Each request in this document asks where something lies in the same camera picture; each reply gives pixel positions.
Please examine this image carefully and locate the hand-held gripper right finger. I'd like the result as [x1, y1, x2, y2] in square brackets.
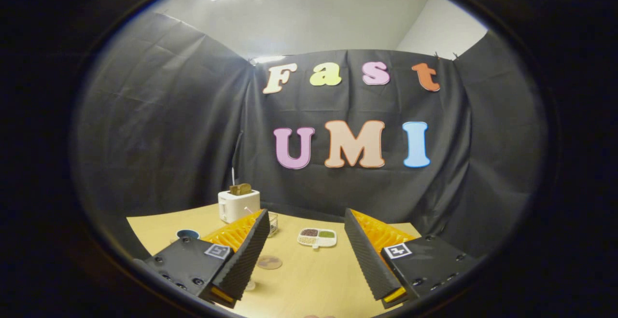
[344, 208, 478, 309]

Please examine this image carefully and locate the white divided dish with beans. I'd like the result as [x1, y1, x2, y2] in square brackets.
[297, 227, 337, 249]

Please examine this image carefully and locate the wooden table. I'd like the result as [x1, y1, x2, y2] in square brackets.
[126, 204, 421, 318]

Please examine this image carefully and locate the white toaster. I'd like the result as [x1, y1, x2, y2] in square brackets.
[218, 189, 261, 223]

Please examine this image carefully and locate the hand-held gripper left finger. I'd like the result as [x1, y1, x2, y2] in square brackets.
[144, 208, 271, 309]

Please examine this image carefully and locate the round brown coaster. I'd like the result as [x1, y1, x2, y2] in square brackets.
[256, 255, 283, 270]

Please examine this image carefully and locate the black backdrop cloth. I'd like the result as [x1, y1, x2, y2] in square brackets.
[72, 13, 548, 261]

